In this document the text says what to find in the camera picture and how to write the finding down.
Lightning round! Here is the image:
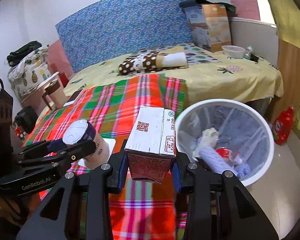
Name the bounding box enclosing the white yogurt cup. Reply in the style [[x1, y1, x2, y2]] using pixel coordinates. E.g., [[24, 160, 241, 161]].
[[62, 119, 116, 170]]

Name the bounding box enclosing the red white milk carton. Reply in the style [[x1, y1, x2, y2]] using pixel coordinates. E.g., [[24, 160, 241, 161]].
[[125, 106, 177, 184]]

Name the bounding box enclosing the clear plastic bottle red label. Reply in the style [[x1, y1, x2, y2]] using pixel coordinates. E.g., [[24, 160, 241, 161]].
[[216, 147, 243, 167]]

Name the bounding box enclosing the white round trash bin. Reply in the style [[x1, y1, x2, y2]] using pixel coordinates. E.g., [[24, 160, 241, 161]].
[[174, 98, 275, 230]]

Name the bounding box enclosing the person's left hand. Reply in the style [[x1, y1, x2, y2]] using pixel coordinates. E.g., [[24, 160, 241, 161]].
[[0, 193, 41, 226]]

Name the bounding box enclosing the pink bedside box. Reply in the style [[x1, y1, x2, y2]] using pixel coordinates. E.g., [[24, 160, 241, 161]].
[[20, 72, 64, 115]]

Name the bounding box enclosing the red green plaid cloth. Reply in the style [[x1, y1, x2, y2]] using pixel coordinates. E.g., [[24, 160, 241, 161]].
[[25, 74, 187, 239]]

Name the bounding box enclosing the white smartphone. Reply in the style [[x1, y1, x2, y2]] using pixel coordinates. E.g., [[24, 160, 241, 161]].
[[63, 89, 84, 107]]

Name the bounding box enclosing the pineapple print bundle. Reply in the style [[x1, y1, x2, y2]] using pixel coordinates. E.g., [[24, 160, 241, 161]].
[[7, 46, 52, 102]]

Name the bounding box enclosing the black bag on bundle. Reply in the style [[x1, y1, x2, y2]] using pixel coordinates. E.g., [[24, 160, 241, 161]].
[[7, 41, 42, 67]]

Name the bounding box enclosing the red detergent bottle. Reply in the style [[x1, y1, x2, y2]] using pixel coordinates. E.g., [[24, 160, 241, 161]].
[[271, 105, 294, 145]]

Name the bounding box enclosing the brown polka dot pillow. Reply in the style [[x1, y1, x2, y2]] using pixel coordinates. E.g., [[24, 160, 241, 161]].
[[118, 48, 189, 75]]

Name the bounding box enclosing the blue patterned headboard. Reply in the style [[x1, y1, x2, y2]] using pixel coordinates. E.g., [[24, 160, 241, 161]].
[[56, 0, 192, 72]]

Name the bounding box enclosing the yellow pineapple bed sheet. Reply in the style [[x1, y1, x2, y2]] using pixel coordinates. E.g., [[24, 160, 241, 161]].
[[37, 43, 285, 120]]

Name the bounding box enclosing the small green bottle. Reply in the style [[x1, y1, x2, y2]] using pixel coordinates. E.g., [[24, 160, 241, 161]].
[[243, 46, 254, 60]]

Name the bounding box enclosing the white plastic bowl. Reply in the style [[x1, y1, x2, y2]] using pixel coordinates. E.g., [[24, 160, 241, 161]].
[[222, 45, 245, 59]]

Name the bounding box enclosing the wooden board panel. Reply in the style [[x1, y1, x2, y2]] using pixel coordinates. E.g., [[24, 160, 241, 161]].
[[265, 40, 300, 123]]

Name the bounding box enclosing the white side cabinet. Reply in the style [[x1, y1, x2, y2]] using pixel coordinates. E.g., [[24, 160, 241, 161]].
[[229, 17, 279, 66]]

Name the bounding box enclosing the brown cardboard package box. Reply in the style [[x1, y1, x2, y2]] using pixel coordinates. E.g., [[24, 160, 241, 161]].
[[179, 0, 236, 53]]

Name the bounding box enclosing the brown mug with handle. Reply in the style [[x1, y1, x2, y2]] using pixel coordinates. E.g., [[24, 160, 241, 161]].
[[42, 79, 68, 110]]

